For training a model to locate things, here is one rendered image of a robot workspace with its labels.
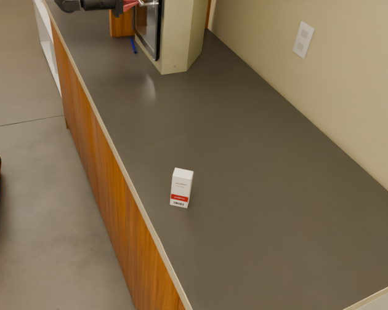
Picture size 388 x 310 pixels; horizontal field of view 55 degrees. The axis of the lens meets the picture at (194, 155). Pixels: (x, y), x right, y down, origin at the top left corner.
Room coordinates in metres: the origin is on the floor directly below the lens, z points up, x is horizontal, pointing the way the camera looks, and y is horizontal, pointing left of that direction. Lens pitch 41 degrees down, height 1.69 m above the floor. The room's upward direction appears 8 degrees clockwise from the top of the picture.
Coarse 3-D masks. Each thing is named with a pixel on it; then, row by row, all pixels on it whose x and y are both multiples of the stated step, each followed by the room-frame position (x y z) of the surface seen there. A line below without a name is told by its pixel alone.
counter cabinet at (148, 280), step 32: (64, 64) 1.74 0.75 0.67; (64, 96) 1.91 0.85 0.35; (96, 128) 1.17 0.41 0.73; (96, 160) 1.22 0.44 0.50; (96, 192) 1.29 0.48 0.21; (128, 192) 0.82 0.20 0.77; (128, 224) 0.82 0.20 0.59; (128, 256) 0.83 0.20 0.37; (160, 256) 0.58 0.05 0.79; (128, 288) 0.84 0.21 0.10; (160, 288) 0.56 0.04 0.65
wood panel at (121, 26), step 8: (208, 0) 1.82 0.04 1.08; (208, 8) 1.82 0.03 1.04; (112, 16) 1.58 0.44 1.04; (120, 16) 1.59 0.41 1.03; (128, 16) 1.61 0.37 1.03; (208, 16) 1.82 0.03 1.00; (112, 24) 1.58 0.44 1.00; (120, 24) 1.59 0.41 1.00; (128, 24) 1.61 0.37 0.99; (112, 32) 1.58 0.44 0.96; (120, 32) 1.59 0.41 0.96; (128, 32) 1.61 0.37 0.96
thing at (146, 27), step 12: (144, 0) 1.43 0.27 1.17; (156, 0) 1.31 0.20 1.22; (144, 12) 1.43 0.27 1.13; (156, 12) 1.31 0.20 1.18; (144, 24) 1.43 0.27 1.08; (156, 24) 1.30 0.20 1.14; (144, 36) 1.42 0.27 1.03; (156, 36) 1.30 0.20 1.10; (156, 48) 1.30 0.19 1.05; (156, 60) 1.30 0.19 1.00
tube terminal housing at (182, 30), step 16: (176, 0) 1.32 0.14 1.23; (192, 0) 1.36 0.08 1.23; (176, 16) 1.33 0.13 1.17; (192, 16) 1.36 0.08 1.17; (176, 32) 1.33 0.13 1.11; (192, 32) 1.38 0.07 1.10; (144, 48) 1.47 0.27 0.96; (160, 48) 1.32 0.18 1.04; (176, 48) 1.33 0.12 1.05; (192, 48) 1.41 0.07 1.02; (160, 64) 1.32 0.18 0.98; (176, 64) 1.33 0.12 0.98
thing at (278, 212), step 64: (128, 64) 1.35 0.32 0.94; (192, 64) 1.43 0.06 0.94; (128, 128) 0.94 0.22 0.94; (192, 128) 0.99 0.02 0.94; (256, 128) 1.04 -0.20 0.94; (192, 192) 0.70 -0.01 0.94; (256, 192) 0.73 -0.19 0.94; (320, 192) 0.77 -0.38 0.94; (384, 192) 0.81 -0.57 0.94; (192, 256) 0.50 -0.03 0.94; (256, 256) 0.52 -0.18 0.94; (320, 256) 0.55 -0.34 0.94; (384, 256) 0.57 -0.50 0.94
